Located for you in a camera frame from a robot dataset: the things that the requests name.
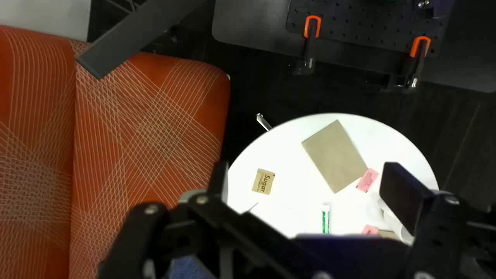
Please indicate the grey metal bar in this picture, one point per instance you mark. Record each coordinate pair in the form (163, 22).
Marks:
(133, 39)

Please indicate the large flat brown napkin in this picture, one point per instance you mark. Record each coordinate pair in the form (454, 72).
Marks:
(335, 155)

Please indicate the green marker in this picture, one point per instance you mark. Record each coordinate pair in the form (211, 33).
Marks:
(325, 219)

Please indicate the white mug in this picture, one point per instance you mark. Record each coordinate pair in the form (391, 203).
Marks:
(391, 223)

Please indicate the orange patterned sofa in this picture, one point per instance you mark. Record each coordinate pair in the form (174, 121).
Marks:
(102, 155)

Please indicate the dark blue cloth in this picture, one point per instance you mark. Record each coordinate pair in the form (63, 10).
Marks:
(187, 268)

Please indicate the brown sugar packet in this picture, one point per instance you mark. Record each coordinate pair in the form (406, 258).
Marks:
(263, 182)

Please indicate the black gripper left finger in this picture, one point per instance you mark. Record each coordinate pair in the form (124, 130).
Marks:
(155, 237)

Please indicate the metal table leg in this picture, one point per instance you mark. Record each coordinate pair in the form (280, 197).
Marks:
(262, 121)

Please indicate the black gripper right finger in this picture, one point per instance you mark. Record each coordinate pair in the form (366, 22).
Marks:
(428, 222)

